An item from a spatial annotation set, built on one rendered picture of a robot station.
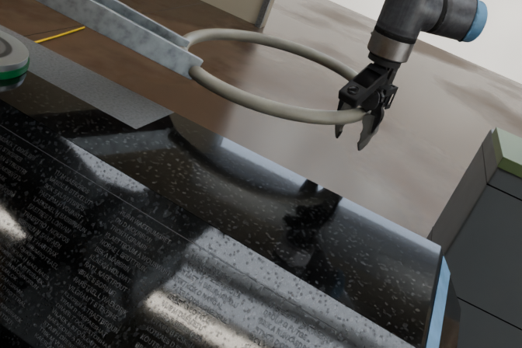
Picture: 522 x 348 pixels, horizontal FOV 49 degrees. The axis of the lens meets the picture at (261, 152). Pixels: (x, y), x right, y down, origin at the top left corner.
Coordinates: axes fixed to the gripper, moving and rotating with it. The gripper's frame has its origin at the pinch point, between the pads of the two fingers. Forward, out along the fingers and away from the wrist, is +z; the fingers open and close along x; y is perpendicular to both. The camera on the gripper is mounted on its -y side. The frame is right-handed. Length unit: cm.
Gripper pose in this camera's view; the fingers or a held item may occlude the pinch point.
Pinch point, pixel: (348, 140)
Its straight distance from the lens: 130.6
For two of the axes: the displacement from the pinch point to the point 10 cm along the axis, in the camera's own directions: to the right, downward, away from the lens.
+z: -2.8, 8.5, 4.4
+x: -7.5, -4.8, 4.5
